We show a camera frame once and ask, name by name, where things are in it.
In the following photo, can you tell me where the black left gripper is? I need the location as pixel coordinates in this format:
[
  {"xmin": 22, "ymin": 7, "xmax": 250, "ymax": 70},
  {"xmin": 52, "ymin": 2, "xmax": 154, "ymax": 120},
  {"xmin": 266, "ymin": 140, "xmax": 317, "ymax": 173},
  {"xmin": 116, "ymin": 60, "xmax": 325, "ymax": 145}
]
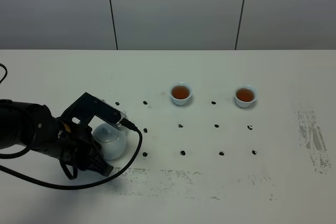
[{"xmin": 57, "ymin": 119, "xmax": 114, "ymax": 177}]

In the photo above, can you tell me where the light blue porcelain teapot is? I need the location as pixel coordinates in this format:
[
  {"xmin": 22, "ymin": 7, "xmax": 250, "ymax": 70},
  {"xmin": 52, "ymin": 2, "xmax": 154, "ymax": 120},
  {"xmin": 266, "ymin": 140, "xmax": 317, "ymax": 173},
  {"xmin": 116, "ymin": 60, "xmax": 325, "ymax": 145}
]
[{"xmin": 92, "ymin": 114, "xmax": 128, "ymax": 161}]

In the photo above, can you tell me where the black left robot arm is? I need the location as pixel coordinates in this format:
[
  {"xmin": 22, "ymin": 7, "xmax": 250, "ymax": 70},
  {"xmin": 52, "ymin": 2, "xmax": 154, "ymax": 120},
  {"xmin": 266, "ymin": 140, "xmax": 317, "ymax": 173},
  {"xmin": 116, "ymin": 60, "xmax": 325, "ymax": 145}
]
[{"xmin": 1, "ymin": 99, "xmax": 113, "ymax": 180}]

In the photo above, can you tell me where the left light blue teacup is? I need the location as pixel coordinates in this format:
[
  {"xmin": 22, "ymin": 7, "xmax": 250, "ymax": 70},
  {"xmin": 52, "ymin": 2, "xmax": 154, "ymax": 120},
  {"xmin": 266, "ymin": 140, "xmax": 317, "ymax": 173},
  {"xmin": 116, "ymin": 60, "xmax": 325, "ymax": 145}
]
[{"xmin": 169, "ymin": 82, "xmax": 193, "ymax": 106}]

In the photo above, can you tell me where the light blue teacup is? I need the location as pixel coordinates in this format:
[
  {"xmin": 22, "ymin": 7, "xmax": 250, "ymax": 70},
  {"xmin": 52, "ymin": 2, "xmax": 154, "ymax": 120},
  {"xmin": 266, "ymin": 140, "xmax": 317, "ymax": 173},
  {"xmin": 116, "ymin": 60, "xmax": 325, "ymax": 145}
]
[
  {"xmin": 169, "ymin": 82, "xmax": 193, "ymax": 106},
  {"xmin": 234, "ymin": 85, "xmax": 258, "ymax": 109}
]

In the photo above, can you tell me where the right light blue teacup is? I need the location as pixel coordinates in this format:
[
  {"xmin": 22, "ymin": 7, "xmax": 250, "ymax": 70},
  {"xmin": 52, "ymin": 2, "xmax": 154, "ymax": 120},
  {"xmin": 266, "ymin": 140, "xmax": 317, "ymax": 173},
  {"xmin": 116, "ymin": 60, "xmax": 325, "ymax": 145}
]
[{"xmin": 234, "ymin": 85, "xmax": 258, "ymax": 109}]

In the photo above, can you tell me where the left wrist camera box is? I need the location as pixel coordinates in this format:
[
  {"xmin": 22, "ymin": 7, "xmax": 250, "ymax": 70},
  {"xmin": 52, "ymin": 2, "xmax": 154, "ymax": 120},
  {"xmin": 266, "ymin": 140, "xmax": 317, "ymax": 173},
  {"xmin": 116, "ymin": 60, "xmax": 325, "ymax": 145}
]
[{"xmin": 59, "ymin": 92, "xmax": 128, "ymax": 129}]

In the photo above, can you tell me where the black left camera cable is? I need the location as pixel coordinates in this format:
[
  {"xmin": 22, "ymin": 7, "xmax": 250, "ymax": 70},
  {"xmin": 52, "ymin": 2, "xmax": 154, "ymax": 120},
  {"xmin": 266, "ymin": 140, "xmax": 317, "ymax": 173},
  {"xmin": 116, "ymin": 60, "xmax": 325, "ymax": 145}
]
[{"xmin": 0, "ymin": 62, "xmax": 143, "ymax": 191}]

